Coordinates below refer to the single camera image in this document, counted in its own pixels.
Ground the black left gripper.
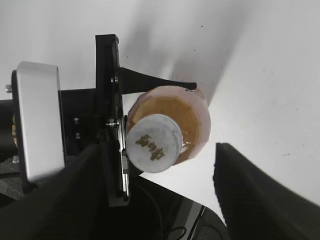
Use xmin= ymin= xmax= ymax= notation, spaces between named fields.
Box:
xmin=59 ymin=34 xmax=197 ymax=207

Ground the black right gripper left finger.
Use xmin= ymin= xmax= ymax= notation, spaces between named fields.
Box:
xmin=0 ymin=144 xmax=110 ymax=240

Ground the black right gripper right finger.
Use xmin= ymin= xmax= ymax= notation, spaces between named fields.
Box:
xmin=213 ymin=143 xmax=320 ymax=240

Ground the pink label oolong tea bottle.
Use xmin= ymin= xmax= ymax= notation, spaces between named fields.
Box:
xmin=126 ymin=86 xmax=211 ymax=166

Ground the white bottle cap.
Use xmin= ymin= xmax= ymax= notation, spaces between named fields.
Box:
xmin=126 ymin=114 xmax=183 ymax=173

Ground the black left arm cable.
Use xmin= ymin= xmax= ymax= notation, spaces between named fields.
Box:
xmin=129 ymin=184 xmax=196 ymax=240

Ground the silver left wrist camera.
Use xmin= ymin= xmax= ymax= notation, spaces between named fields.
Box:
xmin=10 ymin=61 xmax=65 ymax=193

